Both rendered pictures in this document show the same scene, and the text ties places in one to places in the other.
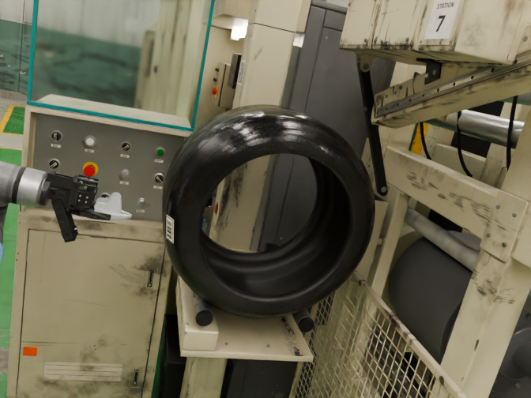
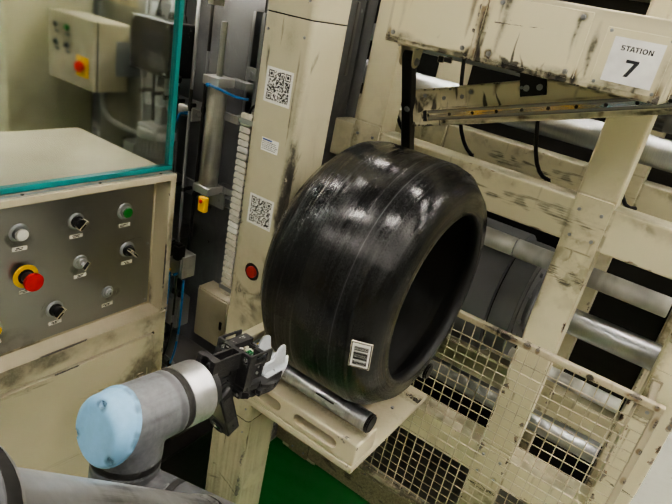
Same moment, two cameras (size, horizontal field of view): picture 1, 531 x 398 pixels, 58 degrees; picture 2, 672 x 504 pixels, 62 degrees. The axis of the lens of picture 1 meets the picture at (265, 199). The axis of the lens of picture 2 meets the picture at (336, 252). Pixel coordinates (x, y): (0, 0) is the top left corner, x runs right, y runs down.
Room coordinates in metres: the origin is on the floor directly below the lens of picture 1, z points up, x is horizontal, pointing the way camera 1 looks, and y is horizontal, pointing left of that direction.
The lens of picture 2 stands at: (0.49, 0.87, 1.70)
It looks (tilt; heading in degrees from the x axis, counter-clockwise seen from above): 24 degrees down; 316
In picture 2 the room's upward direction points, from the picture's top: 12 degrees clockwise
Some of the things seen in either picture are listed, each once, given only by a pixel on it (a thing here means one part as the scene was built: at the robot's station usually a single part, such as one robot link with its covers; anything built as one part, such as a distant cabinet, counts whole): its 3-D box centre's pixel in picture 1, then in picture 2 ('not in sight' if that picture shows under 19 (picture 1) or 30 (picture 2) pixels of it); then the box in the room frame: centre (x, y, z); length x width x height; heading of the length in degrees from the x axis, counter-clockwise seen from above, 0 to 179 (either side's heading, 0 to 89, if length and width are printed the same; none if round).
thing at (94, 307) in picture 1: (98, 264); (21, 398); (1.79, 0.62, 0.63); 0.56 x 0.41 x 1.27; 106
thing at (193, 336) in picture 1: (195, 306); (302, 405); (1.26, 0.14, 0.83); 0.36 x 0.09 x 0.06; 16
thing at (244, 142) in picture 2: not in sight; (243, 208); (1.61, 0.14, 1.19); 0.05 x 0.04 x 0.48; 106
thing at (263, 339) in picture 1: (239, 320); (333, 393); (1.30, 0.00, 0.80); 0.37 x 0.36 x 0.02; 106
